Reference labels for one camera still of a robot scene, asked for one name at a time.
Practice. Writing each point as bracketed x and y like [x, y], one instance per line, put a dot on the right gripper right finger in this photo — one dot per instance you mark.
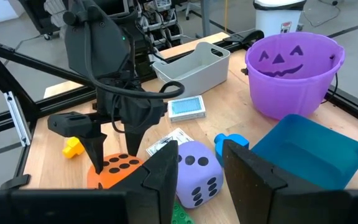
[259, 193]

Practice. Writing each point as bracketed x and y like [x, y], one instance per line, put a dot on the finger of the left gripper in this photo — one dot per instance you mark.
[94, 149]
[134, 137]

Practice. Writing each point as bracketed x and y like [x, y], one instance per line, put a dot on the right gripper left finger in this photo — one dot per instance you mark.
[154, 186]

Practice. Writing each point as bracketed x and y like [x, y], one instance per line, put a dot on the yellow rounded toy block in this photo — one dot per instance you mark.
[72, 147]

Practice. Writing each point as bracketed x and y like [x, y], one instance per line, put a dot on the orange foam dice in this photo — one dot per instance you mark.
[104, 180]

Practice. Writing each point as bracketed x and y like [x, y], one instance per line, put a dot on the purple foam dice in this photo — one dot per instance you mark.
[197, 177]

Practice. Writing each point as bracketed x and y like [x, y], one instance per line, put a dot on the blue figure-shaped toy block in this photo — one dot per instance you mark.
[232, 140]

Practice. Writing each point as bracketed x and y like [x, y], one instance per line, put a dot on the green studded toy brick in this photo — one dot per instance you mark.
[182, 216]

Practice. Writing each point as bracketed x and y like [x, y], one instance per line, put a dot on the blue-backed playing card deck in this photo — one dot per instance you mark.
[186, 108]

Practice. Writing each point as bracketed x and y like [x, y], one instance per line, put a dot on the teal plastic tray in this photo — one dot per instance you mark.
[309, 155]

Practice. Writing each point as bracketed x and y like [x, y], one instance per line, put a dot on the light grey plastic bin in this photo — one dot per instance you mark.
[197, 77]

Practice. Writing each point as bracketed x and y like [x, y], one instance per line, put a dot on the cluttered equipment rack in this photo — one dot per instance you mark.
[163, 21]

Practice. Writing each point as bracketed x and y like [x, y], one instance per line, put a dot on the purple pumpkin face bucket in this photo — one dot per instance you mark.
[291, 96]

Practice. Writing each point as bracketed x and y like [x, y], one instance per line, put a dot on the black wheeled cart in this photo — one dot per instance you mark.
[39, 18]

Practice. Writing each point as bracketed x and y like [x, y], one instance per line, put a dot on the white trash can black lid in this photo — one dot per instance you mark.
[275, 21]

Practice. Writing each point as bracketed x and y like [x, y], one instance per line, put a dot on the silver aluminium rail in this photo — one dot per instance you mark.
[17, 118]

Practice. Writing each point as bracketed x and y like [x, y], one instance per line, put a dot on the grey metal post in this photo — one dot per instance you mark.
[204, 18]

